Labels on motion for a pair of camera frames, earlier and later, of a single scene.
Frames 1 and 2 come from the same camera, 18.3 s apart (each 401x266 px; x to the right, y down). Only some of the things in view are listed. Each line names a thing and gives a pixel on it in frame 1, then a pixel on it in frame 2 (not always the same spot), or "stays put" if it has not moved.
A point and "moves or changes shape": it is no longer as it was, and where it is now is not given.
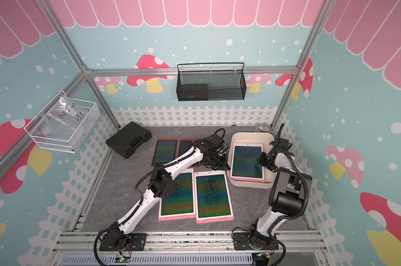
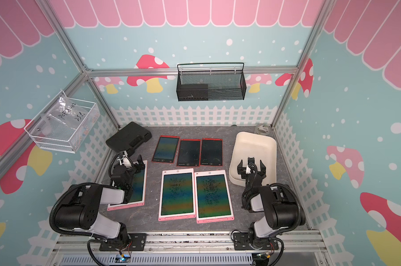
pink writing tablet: x=180 y=204 stays put
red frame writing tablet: x=166 y=150 stays put
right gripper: x=260 y=159 → x=241 y=169
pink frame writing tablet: x=213 y=202 stays put
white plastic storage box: x=267 y=139 moves or changes shape
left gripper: x=222 y=164 → x=142 y=166
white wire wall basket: x=63 y=124 stays put
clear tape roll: x=263 y=128 stays put
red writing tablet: x=185 y=144 stays put
